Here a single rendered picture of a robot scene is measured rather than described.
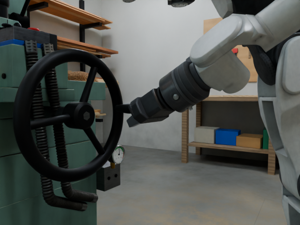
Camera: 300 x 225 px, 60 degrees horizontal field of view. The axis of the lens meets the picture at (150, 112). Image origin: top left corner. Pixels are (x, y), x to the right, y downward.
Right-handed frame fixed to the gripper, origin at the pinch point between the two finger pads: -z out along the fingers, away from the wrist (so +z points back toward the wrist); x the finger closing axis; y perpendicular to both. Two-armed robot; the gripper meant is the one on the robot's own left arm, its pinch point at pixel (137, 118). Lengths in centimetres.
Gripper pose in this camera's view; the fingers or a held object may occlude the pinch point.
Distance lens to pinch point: 62.8
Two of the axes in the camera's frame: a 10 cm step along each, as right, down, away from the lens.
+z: 7.1, -4.7, -5.2
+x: 5.7, -0.4, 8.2
